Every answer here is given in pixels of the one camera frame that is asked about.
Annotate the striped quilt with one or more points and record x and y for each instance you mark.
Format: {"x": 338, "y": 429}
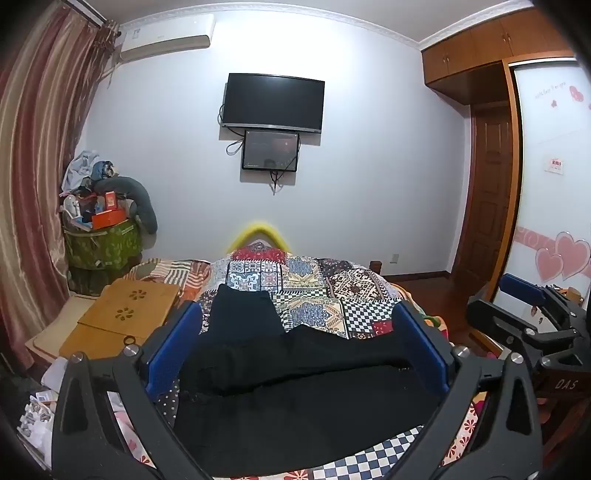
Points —
{"x": 171, "y": 272}

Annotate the wooden overhead cabinet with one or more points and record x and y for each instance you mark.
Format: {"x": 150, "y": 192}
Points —
{"x": 485, "y": 50}

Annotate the orange box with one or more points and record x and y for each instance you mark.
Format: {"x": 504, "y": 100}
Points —
{"x": 108, "y": 217}

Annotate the flat cardboard sheet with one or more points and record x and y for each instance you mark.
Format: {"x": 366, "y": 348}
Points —
{"x": 51, "y": 327}

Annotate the wooden lap table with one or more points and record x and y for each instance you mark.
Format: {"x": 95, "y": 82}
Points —
{"x": 120, "y": 314}

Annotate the floral bed sheet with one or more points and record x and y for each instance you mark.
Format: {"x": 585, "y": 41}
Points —
{"x": 461, "y": 424}

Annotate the white heart-print wardrobe door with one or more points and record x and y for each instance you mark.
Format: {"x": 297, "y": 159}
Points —
{"x": 551, "y": 175}

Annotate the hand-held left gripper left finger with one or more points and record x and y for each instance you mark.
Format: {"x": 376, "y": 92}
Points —
{"x": 173, "y": 353}

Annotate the black pants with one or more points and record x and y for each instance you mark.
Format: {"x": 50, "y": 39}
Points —
{"x": 300, "y": 406}

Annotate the white air conditioner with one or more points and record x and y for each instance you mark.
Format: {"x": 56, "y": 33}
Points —
{"x": 164, "y": 37}

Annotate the pile of white papers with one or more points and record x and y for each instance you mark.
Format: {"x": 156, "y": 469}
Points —
{"x": 39, "y": 406}

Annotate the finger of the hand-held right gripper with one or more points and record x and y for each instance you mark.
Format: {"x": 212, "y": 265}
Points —
{"x": 503, "y": 321}
{"x": 521, "y": 288}

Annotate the striped pink curtain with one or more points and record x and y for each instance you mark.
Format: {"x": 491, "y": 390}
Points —
{"x": 34, "y": 184}

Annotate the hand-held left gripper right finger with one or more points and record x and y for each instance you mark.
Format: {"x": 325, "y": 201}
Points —
{"x": 421, "y": 353}

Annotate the red box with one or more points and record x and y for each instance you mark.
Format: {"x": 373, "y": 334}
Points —
{"x": 111, "y": 201}

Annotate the folded dark teal pants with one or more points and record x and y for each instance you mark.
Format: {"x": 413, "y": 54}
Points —
{"x": 244, "y": 309}

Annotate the small black wall monitor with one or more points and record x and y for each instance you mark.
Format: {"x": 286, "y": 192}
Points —
{"x": 270, "y": 150}

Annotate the black wall television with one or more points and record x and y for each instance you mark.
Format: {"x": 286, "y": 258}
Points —
{"x": 273, "y": 99}

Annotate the pile of clothes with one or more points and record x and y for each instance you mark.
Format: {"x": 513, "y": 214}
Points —
{"x": 87, "y": 168}

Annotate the patchwork printed blanket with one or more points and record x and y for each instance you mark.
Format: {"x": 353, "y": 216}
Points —
{"x": 314, "y": 286}

